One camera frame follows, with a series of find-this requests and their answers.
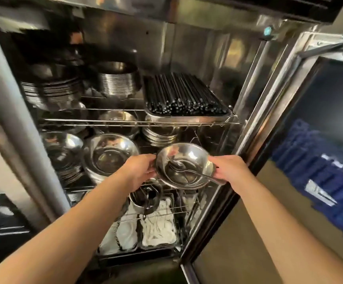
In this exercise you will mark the person's right hand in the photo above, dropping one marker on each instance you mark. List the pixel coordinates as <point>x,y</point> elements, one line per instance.
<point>232,170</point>

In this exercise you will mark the person's left hand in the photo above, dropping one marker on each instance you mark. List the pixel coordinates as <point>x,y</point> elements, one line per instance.
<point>136,173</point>

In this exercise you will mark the person's left thumb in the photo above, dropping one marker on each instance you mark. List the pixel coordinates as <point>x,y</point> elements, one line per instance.
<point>147,158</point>

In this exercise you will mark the person's right thumb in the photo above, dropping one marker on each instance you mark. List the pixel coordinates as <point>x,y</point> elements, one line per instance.
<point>214,161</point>

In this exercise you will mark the shallow steel bowl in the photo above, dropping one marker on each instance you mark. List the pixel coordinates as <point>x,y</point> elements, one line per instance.
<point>183,165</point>

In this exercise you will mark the person's left forearm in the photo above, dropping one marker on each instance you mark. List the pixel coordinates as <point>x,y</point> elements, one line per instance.
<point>70,230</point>

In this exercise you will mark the person's right forearm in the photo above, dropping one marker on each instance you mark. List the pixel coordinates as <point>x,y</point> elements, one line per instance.
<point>290,233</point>

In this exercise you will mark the low stack of steel bowls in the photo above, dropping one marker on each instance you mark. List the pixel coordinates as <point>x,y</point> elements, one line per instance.
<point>159,136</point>

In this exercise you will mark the steel spoon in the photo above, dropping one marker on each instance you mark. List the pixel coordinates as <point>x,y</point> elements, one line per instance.
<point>186,172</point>

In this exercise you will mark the stack of large steel bowls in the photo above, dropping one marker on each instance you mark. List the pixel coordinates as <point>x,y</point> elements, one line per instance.
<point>109,156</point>

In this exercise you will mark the steel utensil cup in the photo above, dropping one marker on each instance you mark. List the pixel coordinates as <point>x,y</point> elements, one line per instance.
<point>144,201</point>

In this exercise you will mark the single steel bowl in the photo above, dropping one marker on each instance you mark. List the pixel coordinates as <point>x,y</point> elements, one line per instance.
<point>118,119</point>

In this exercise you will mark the rectangular steel tray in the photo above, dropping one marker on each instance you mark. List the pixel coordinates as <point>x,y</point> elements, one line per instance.
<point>189,116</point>

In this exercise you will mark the tray of white spoons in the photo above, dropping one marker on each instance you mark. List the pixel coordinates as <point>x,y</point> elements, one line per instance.
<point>158,227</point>
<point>121,236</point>

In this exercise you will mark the pile of black chopsticks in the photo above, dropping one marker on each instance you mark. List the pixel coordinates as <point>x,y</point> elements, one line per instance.
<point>183,94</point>

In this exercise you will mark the tall stack of steel bowls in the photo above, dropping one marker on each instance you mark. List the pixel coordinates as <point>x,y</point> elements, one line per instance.
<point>116,81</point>

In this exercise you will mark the stack of small steel bowls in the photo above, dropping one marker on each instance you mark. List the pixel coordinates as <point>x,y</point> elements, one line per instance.
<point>63,153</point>

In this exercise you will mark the blue plastic crates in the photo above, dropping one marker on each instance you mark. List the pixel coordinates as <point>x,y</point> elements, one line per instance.
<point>322,180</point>

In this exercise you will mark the stack of wide steel plates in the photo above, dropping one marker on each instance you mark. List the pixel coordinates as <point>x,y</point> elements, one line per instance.
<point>51,90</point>

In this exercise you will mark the stainless steel cabinet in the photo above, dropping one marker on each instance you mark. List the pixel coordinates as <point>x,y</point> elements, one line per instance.
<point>189,41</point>

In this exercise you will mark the grey cabinet door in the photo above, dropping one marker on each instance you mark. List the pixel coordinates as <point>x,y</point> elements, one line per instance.
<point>14,115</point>

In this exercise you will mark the teal door switch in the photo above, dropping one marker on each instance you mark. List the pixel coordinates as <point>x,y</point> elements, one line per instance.
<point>268,31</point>

